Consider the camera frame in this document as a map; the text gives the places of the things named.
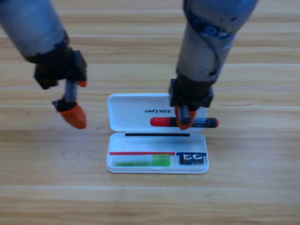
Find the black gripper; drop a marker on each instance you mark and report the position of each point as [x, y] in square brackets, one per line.
[61, 65]
[189, 93]

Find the red black whiteboard marker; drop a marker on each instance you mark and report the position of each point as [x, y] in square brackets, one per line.
[161, 122]

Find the white plastic pencil case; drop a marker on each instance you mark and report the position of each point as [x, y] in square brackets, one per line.
[131, 117]

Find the black eraser white print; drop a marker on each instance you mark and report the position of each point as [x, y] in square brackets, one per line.
[181, 161]

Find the green and white pen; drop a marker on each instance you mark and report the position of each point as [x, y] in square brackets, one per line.
[161, 160]

